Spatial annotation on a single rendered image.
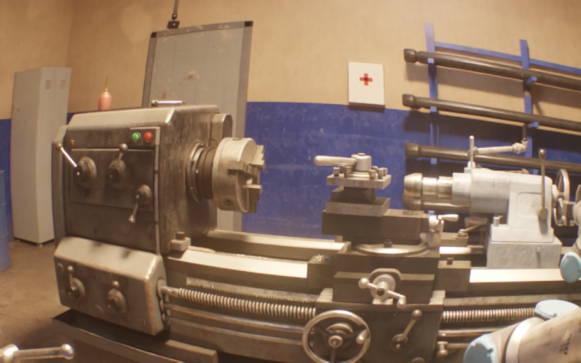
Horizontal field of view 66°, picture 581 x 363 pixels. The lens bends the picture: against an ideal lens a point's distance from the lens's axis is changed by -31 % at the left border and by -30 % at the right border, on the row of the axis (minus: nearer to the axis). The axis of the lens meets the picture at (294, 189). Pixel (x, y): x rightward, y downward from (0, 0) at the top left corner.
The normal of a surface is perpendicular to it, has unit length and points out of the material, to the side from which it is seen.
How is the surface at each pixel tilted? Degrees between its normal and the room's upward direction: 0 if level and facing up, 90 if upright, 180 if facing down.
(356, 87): 90
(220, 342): 90
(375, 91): 90
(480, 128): 90
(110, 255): 32
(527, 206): 73
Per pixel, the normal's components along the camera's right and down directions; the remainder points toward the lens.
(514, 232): -0.21, -0.36
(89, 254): -0.11, -0.77
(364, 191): -0.29, 0.12
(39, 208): 0.97, 0.07
